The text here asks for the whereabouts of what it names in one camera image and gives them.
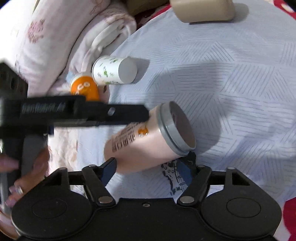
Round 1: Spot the light blue patterned cloth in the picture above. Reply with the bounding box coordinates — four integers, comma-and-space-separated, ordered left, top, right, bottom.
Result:
77, 0, 296, 207

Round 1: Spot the white paper cup green print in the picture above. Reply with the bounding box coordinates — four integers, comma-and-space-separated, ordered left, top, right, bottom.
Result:
91, 55, 137, 85

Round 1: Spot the pink cup with grey rim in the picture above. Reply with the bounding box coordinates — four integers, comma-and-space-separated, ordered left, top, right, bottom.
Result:
104, 101, 196, 174

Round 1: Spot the beige taupe cup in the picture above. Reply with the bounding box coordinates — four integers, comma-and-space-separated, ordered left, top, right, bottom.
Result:
170, 0, 235, 23

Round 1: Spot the orange CoCo paper cup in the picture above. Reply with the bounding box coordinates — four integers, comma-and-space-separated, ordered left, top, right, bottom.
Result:
70, 73, 100, 101

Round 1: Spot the pink white folded quilt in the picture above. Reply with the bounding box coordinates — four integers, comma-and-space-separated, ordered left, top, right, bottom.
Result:
14, 0, 137, 176

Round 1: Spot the person's left hand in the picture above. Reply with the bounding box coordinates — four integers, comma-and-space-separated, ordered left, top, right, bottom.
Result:
1, 148, 50, 240

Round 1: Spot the strawberry bear bed sheet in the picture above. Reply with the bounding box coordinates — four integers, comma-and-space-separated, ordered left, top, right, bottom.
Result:
138, 0, 296, 241

